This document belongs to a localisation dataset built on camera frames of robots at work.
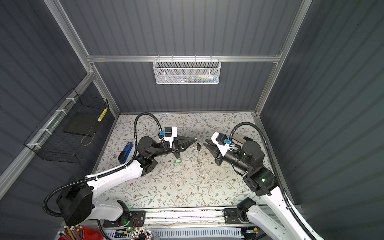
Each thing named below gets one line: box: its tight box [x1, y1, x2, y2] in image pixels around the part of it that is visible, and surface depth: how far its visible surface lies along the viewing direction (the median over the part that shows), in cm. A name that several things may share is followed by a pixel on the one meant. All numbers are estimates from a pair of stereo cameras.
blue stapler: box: [118, 141, 134, 164], surface depth 97 cm
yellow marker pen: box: [97, 107, 108, 122], surface depth 82 cm
